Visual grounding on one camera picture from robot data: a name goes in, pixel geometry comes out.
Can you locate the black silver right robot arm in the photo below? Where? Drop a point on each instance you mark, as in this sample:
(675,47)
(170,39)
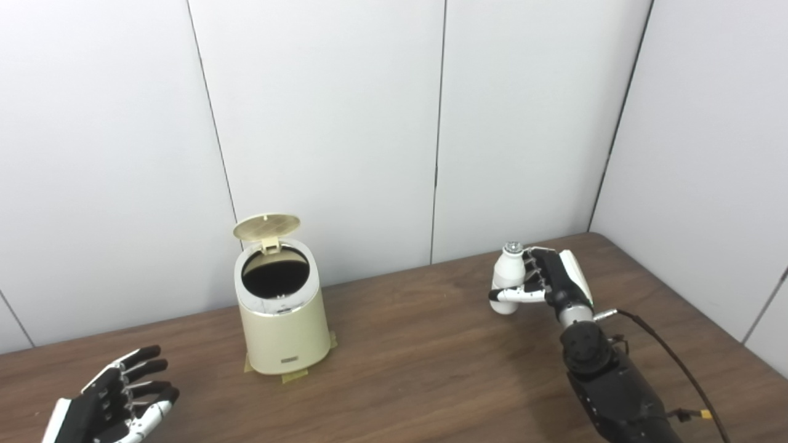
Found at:
(609,381)

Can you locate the cream round bin lid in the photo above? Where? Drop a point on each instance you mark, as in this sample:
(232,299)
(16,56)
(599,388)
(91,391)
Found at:
(266,226)

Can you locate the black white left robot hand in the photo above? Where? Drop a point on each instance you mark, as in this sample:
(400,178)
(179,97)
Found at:
(92,412)

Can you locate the small white plastic bottle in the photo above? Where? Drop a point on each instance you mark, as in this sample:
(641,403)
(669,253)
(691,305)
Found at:
(508,271)

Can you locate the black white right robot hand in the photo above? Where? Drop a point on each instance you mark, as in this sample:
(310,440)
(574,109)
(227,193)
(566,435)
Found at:
(563,280)

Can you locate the cream-colored round bin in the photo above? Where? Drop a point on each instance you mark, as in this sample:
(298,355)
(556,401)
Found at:
(286,335)

